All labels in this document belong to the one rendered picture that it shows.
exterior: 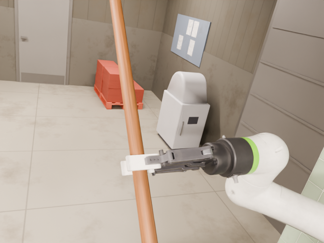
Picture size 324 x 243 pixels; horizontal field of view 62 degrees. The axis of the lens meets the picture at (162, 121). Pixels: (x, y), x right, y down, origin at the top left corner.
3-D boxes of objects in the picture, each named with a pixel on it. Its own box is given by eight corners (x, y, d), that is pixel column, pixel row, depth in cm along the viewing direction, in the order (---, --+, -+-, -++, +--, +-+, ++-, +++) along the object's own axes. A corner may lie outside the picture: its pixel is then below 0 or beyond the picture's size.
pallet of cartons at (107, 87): (128, 91, 721) (133, 62, 690) (142, 110, 612) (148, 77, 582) (93, 88, 685) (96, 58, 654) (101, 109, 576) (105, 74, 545)
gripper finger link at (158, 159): (168, 163, 56) (174, 159, 53) (145, 165, 53) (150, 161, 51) (167, 156, 56) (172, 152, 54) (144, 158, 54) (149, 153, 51)
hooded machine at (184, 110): (199, 152, 482) (219, 82, 431) (168, 153, 458) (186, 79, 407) (182, 132, 545) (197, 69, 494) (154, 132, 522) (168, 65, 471)
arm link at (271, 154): (277, 123, 73) (306, 151, 66) (256, 157, 80) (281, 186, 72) (236, 124, 67) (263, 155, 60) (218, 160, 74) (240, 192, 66)
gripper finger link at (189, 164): (202, 167, 60) (206, 166, 59) (160, 169, 54) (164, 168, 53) (198, 150, 62) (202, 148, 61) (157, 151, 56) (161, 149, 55)
